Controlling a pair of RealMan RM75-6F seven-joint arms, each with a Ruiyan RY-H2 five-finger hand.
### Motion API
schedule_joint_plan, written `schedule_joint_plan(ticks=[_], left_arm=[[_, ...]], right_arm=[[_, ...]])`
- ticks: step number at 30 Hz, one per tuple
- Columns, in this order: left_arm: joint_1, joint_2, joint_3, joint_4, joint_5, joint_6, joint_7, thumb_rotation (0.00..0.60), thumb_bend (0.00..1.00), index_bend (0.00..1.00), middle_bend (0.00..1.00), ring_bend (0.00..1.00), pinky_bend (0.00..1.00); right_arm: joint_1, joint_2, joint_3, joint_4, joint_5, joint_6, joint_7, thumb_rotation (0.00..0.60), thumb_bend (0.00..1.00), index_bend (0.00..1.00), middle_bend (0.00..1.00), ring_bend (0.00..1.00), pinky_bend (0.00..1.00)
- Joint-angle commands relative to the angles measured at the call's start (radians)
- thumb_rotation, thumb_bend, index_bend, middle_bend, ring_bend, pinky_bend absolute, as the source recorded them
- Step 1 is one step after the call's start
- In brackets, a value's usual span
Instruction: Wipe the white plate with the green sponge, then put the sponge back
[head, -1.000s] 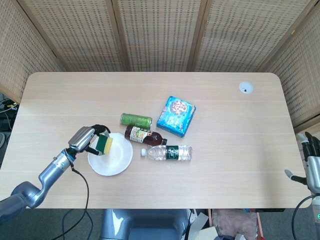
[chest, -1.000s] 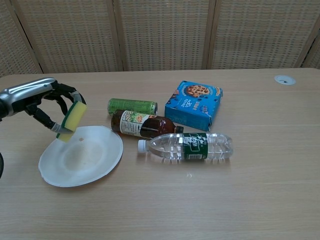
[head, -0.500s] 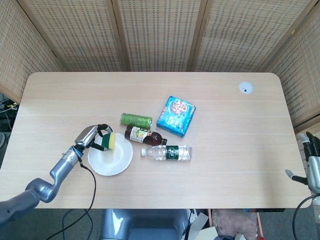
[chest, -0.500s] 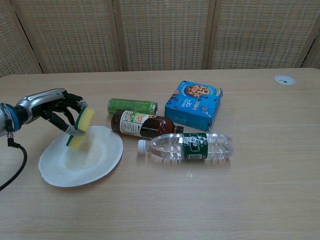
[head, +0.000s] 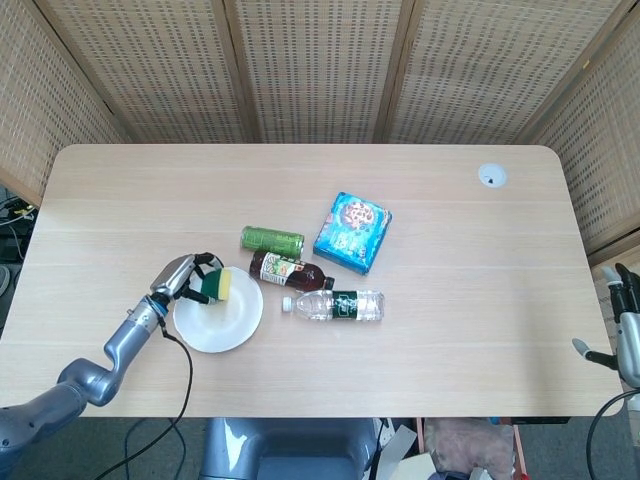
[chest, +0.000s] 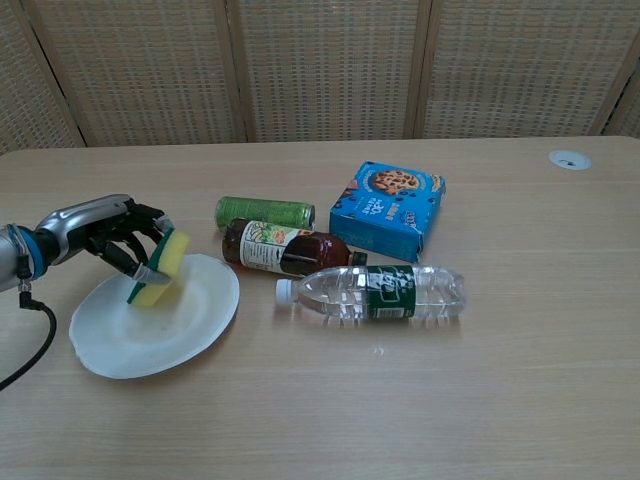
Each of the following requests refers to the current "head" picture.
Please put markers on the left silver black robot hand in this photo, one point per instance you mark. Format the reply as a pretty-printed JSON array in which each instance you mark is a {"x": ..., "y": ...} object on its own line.
[{"x": 182, "y": 277}]

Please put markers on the pink cloth bundle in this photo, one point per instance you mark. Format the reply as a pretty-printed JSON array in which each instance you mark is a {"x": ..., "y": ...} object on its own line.
[{"x": 470, "y": 442}]

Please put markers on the white round plate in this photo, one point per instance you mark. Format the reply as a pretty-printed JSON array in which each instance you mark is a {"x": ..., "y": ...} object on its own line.
[{"x": 222, "y": 317}]

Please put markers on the blue cookie box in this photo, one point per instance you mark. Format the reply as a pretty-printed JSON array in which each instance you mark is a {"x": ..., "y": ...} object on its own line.
[{"x": 352, "y": 232}]

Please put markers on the clear water bottle green label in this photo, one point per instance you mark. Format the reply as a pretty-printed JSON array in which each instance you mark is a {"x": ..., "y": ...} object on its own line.
[{"x": 335, "y": 305}]

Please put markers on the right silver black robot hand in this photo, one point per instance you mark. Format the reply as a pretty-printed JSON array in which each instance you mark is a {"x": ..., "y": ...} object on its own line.
[{"x": 627, "y": 335}]

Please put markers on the green yellow sponge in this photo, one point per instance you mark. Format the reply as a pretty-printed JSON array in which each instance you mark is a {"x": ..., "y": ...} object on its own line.
[{"x": 220, "y": 285}]

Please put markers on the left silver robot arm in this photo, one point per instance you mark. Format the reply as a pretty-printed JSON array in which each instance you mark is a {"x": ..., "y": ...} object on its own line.
[{"x": 75, "y": 370}]

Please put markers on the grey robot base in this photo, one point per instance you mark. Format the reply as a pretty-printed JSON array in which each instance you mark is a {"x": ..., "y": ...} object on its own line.
[{"x": 280, "y": 447}]

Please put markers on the woven bamboo folding screen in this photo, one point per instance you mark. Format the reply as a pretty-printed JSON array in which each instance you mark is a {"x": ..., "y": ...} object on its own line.
[{"x": 320, "y": 70}]

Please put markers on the green drink can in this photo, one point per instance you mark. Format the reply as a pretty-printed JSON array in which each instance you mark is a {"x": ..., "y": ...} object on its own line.
[{"x": 272, "y": 239}]

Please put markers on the dark tea bottle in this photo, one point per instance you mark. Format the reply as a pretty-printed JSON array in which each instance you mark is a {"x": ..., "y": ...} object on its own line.
[{"x": 290, "y": 270}]

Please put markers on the white cardboard piece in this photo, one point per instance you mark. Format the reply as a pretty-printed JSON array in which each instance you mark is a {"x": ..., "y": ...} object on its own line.
[{"x": 400, "y": 452}]

